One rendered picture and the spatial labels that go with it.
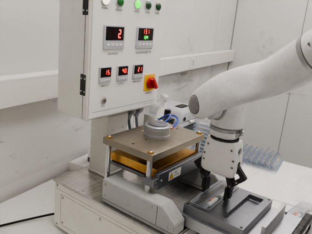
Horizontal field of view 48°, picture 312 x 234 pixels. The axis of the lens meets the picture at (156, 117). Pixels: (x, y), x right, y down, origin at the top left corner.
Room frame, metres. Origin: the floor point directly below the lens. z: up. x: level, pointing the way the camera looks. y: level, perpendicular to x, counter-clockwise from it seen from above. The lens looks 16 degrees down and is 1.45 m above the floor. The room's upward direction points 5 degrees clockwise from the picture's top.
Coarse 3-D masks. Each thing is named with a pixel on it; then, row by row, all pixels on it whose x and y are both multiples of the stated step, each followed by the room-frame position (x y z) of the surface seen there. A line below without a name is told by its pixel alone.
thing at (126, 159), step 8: (112, 152) 0.96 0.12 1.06; (120, 152) 0.96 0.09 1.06; (176, 152) 1.01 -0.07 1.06; (184, 152) 1.01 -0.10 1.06; (192, 152) 1.02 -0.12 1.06; (112, 160) 0.96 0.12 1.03; (120, 160) 0.94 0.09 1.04; (128, 160) 0.93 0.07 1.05; (136, 160) 0.92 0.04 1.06; (144, 160) 0.92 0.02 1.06; (160, 160) 0.93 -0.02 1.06; (168, 160) 0.94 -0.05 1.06; (176, 160) 0.94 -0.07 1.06; (128, 168) 0.92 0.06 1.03; (136, 168) 0.91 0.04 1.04; (144, 168) 0.89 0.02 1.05; (152, 168) 0.88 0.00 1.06; (160, 168) 0.88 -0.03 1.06
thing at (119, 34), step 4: (112, 28) 1.00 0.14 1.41; (116, 28) 1.01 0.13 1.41; (120, 28) 1.03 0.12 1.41; (108, 32) 0.99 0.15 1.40; (112, 32) 1.00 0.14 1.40; (116, 32) 1.01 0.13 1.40; (120, 32) 1.03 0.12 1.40; (108, 36) 0.99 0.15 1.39; (112, 36) 1.00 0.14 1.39; (116, 36) 1.01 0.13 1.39; (120, 36) 1.03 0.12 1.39
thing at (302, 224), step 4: (304, 216) 0.78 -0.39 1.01; (308, 216) 0.78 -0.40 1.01; (304, 220) 0.76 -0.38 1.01; (308, 220) 0.77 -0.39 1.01; (300, 224) 0.74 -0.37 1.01; (304, 224) 0.74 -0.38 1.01; (308, 224) 0.75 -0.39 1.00; (296, 228) 0.72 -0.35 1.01; (300, 228) 0.72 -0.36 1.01; (304, 228) 0.73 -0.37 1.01; (308, 228) 0.79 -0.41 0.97; (292, 232) 0.71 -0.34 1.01; (296, 232) 0.71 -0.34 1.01; (300, 232) 0.71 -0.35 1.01; (304, 232) 0.73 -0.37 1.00
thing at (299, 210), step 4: (300, 204) 1.29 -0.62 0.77; (304, 204) 1.30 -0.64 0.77; (308, 204) 1.30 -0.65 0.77; (292, 208) 1.25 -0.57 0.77; (296, 208) 1.25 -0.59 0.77; (300, 208) 1.26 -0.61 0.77; (304, 208) 1.26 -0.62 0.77; (308, 208) 1.26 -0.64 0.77; (288, 212) 1.22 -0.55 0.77; (292, 212) 1.22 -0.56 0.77; (296, 212) 1.23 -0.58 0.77; (300, 212) 1.23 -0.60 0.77; (304, 212) 1.23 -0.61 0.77; (300, 216) 1.20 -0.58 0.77
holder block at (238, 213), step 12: (240, 192) 0.91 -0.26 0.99; (228, 204) 0.83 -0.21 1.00; (240, 204) 0.86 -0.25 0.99; (252, 204) 0.87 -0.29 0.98; (264, 204) 0.85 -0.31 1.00; (204, 216) 0.78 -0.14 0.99; (216, 216) 0.77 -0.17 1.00; (228, 216) 0.79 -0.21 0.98; (240, 216) 0.80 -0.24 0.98; (252, 216) 0.78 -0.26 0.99; (228, 228) 0.74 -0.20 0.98; (240, 228) 0.72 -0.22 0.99
